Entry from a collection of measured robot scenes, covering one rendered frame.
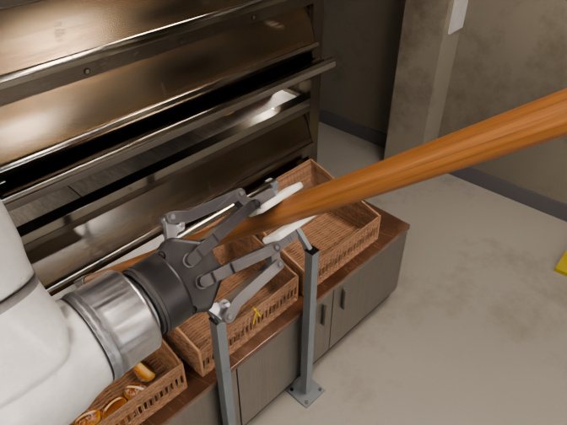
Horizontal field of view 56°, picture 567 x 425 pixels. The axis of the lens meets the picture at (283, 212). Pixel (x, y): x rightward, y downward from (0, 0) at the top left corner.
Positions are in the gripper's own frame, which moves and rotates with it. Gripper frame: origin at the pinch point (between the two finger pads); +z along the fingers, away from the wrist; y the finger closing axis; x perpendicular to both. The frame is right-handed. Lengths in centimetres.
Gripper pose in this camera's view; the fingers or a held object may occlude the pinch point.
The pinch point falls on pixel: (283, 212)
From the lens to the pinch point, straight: 62.8
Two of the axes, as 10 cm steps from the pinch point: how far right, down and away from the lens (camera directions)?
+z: 6.9, -4.4, 5.8
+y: 4.7, 8.7, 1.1
